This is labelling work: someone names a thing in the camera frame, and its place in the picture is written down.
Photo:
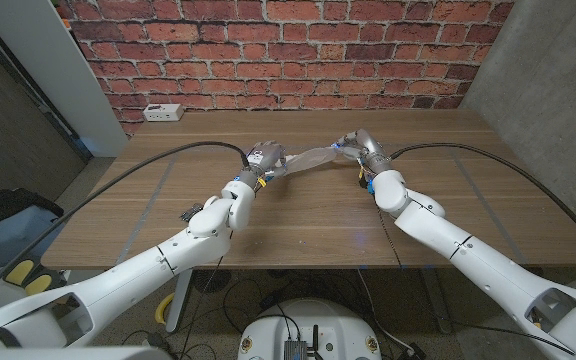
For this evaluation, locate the blue storage bin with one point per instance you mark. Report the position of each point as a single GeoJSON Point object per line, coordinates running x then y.
{"type": "Point", "coordinates": [13, 240]}

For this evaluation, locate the white table leg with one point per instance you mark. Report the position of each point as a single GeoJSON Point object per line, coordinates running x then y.
{"type": "Point", "coordinates": [178, 305]}

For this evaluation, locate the black antenna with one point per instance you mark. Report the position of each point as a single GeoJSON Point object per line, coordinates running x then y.
{"type": "Point", "coordinates": [315, 340]}

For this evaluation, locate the white power strip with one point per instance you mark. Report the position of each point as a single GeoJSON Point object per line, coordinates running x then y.
{"type": "Point", "coordinates": [163, 112]}

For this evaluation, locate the red brick printed backdrop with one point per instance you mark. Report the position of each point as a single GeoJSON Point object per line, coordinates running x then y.
{"type": "Point", "coordinates": [293, 50]}

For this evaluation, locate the black pedal with yellow pads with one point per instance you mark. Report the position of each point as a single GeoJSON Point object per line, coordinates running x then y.
{"type": "Point", "coordinates": [18, 272]}

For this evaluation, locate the black bag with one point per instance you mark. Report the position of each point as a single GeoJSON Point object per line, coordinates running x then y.
{"type": "Point", "coordinates": [3, 205]}

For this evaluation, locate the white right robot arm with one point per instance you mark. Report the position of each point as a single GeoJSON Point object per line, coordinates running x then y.
{"type": "Point", "coordinates": [488, 275]}

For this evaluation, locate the black round fan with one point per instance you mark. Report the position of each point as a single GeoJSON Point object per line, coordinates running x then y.
{"type": "Point", "coordinates": [210, 280]}

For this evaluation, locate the white wall panel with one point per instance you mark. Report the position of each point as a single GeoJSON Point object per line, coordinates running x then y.
{"type": "Point", "coordinates": [53, 65]}

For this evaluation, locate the small black object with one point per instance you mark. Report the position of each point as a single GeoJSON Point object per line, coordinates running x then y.
{"type": "Point", "coordinates": [188, 215]}

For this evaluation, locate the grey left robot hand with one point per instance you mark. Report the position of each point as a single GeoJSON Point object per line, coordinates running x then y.
{"type": "Point", "coordinates": [265, 160]}

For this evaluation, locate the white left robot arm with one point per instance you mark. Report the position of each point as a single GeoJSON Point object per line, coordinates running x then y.
{"type": "Point", "coordinates": [133, 277]}

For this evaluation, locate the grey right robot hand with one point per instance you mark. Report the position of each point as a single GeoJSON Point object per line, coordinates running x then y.
{"type": "Point", "coordinates": [368, 150]}

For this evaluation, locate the small grey electronics box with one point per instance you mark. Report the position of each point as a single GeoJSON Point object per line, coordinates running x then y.
{"type": "Point", "coordinates": [295, 350]}

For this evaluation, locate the white cloth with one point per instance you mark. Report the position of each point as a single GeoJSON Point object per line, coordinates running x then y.
{"type": "Point", "coordinates": [310, 158]}

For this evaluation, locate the grey table leg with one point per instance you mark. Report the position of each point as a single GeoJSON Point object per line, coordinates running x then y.
{"type": "Point", "coordinates": [437, 300]}

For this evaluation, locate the white robot torso base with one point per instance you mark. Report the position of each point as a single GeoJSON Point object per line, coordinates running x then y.
{"type": "Point", "coordinates": [313, 320]}

